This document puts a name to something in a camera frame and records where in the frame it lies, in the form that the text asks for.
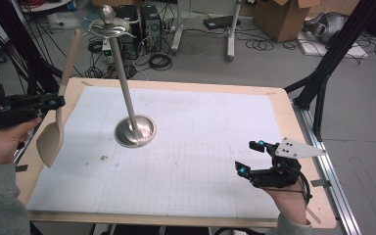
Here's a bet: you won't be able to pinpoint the coiled black cable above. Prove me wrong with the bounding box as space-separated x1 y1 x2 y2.
148 52 173 71

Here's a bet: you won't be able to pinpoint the white flat board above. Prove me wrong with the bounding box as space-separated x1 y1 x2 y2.
297 31 370 61

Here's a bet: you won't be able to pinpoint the white round table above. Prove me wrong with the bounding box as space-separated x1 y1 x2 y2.
19 0 73 14

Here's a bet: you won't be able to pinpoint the brown cardboard box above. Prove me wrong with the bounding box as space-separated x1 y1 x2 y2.
253 0 311 43

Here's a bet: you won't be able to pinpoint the white stand leg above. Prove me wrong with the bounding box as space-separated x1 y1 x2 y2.
170 0 186 55
225 0 243 63

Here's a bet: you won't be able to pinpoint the person's right hand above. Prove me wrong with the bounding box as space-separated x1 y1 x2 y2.
262 182 308 226

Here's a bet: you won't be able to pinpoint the flat black device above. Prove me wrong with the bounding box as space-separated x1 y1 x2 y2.
203 15 242 31

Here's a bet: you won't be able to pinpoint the clear plastic bag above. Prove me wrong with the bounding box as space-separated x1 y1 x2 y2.
46 12 81 31

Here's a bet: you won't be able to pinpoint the aluminium rail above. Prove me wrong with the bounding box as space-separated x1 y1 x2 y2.
292 102 362 235

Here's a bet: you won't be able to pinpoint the grey bag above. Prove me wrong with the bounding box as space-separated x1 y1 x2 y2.
303 12 350 45

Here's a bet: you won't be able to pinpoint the black computer tower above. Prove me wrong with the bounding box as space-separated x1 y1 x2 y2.
117 4 142 61
139 4 163 53

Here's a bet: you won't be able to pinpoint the silver metal utensil stand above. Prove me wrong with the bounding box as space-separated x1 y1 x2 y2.
87 4 158 150

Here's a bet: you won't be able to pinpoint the person's left hand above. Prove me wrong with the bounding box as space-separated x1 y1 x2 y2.
0 117 42 168

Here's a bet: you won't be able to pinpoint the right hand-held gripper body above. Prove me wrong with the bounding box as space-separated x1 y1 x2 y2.
251 136 328 189

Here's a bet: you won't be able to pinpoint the black metal frame struts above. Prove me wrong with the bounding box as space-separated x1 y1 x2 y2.
283 0 376 142
0 0 71 155

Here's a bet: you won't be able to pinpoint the power supply with green display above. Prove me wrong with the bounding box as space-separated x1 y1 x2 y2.
101 38 116 65

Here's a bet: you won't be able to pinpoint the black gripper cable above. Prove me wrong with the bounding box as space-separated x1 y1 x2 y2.
263 170 314 208

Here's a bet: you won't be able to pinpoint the beige wooden spatula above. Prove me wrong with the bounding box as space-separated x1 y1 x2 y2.
35 28 82 169

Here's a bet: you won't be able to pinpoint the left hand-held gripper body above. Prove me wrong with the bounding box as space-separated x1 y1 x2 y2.
0 70 45 129

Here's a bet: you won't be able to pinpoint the white grid mat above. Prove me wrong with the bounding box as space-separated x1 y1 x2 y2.
25 85 283 219

